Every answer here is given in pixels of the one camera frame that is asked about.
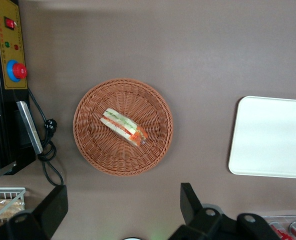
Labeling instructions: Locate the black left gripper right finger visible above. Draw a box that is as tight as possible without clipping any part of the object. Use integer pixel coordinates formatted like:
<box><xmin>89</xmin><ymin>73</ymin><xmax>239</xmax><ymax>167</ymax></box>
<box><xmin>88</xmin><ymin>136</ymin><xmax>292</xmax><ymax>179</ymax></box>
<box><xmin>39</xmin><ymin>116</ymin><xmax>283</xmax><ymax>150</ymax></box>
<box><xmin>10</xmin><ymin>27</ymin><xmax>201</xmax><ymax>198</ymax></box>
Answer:
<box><xmin>170</xmin><ymin>182</ymin><xmax>238</xmax><ymax>240</ymax></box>

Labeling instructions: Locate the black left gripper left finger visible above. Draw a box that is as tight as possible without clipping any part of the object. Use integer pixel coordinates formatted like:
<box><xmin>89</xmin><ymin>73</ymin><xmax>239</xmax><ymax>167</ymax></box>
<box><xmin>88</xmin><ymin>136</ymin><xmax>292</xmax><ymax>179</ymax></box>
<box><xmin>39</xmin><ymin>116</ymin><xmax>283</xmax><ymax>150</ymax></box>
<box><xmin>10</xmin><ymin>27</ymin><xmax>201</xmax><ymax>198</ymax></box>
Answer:
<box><xmin>2</xmin><ymin>185</ymin><xmax>69</xmax><ymax>240</ymax></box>

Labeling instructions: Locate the cream rectangular plastic tray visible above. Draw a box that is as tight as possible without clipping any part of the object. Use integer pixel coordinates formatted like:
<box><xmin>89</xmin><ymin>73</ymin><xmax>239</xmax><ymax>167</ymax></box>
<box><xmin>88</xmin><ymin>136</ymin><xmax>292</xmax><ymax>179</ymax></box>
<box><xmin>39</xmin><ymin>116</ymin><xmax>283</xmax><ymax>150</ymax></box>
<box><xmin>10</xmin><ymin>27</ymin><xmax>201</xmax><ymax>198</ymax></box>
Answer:
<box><xmin>228</xmin><ymin>95</ymin><xmax>296</xmax><ymax>180</ymax></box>

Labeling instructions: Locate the wrapped triangle sandwich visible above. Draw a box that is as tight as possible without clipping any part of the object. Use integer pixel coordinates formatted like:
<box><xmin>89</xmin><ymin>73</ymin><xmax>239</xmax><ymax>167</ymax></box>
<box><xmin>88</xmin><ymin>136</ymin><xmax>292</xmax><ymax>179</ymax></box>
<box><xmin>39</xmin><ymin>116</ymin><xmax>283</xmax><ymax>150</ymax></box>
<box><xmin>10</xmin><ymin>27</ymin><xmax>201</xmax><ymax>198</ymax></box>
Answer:
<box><xmin>99</xmin><ymin>107</ymin><xmax>148</xmax><ymax>147</ymax></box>

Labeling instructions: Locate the round brown wicker basket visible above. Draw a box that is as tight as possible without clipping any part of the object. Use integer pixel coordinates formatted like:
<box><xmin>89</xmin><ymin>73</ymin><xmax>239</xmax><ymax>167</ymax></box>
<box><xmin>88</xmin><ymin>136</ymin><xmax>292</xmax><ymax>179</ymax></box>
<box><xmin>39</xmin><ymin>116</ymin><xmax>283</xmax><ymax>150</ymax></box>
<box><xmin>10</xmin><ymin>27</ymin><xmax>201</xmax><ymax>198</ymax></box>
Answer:
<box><xmin>73</xmin><ymin>77</ymin><xmax>174</xmax><ymax>177</ymax></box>

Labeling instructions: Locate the bagged brown bread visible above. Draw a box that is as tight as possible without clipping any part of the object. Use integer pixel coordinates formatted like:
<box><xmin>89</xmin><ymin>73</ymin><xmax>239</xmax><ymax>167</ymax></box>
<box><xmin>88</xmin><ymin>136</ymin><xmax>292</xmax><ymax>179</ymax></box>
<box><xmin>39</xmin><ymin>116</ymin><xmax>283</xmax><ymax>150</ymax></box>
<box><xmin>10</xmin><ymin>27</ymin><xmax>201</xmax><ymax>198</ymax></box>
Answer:
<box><xmin>0</xmin><ymin>198</ymin><xmax>26</xmax><ymax>227</ymax></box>

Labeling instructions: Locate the silver metal sealing bar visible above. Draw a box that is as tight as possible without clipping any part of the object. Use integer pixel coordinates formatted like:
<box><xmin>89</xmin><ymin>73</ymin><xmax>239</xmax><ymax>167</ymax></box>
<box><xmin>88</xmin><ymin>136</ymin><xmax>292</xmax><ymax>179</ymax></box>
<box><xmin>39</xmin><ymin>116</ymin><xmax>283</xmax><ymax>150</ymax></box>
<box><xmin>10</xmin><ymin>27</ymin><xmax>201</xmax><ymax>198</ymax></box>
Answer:
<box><xmin>16</xmin><ymin>100</ymin><xmax>44</xmax><ymax>155</ymax></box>

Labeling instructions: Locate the red emergency stop button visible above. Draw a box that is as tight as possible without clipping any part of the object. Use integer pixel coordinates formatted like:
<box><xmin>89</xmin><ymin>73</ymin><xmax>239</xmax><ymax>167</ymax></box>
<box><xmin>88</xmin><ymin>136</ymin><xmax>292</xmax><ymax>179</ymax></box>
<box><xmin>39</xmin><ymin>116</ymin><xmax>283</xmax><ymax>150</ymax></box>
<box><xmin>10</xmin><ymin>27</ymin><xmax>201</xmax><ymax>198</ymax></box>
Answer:
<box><xmin>7</xmin><ymin>59</ymin><xmax>28</xmax><ymax>83</ymax></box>

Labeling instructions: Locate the yellow machine control panel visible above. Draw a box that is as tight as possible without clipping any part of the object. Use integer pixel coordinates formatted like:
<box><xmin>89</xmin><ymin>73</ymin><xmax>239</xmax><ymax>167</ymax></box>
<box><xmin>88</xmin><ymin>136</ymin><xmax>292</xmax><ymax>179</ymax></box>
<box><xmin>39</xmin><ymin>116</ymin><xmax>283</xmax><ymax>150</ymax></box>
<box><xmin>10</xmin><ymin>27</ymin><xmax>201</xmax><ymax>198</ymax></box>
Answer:
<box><xmin>0</xmin><ymin>0</ymin><xmax>29</xmax><ymax>90</ymax></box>

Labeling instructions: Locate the white wire rack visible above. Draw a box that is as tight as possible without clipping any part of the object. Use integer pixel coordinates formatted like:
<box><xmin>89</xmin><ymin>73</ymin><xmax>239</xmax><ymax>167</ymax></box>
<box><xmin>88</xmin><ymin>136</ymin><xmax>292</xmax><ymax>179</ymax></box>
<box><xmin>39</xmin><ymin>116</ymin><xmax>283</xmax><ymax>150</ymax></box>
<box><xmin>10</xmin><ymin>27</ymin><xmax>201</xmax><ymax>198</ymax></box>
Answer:
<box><xmin>0</xmin><ymin>187</ymin><xmax>26</xmax><ymax>230</ymax></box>

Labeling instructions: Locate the black power cable with plug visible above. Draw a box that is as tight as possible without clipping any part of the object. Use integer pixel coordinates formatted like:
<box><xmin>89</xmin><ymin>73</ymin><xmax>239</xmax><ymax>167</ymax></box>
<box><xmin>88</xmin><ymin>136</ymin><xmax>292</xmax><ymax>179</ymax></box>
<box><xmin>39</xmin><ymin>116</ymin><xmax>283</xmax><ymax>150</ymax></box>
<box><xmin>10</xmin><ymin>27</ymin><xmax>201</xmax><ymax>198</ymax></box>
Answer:
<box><xmin>27</xmin><ymin>88</ymin><xmax>65</xmax><ymax>187</ymax></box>

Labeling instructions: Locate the red rocker power switch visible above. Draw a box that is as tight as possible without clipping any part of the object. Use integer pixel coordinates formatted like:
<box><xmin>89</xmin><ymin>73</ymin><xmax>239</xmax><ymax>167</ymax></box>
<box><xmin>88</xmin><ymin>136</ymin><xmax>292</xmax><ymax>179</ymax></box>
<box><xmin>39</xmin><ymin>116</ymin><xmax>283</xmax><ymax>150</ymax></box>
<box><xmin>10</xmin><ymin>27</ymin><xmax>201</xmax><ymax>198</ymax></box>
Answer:
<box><xmin>4</xmin><ymin>16</ymin><xmax>16</xmax><ymax>31</ymax></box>

